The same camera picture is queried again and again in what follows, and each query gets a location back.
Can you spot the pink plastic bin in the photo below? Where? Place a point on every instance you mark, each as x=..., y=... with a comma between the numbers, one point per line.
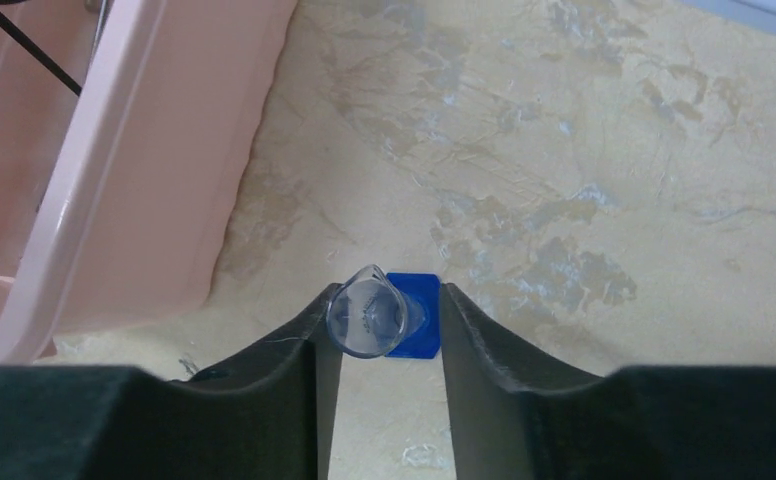
x=125, y=128

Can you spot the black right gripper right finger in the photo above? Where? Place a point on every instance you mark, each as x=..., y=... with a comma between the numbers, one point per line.
x=517, y=412

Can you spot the graduated cylinder blue base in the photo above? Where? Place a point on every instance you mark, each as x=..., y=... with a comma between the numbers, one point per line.
x=376, y=314

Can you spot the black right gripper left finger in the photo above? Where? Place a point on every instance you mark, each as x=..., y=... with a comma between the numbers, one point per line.
x=266, y=412

